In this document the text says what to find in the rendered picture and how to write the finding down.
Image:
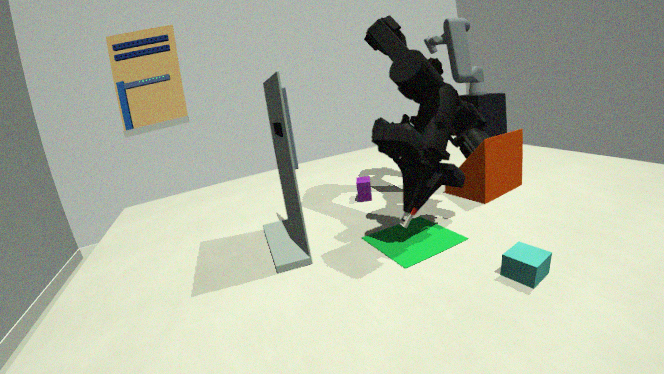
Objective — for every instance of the purple rectangular block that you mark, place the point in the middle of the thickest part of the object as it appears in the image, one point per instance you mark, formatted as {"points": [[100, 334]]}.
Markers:
{"points": [[364, 189]]}

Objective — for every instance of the green square zone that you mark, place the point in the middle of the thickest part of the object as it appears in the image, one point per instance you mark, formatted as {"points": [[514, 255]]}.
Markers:
{"points": [[421, 240]]}

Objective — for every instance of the teal box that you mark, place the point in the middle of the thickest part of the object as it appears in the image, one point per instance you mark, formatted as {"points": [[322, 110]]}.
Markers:
{"points": [[526, 264]]}

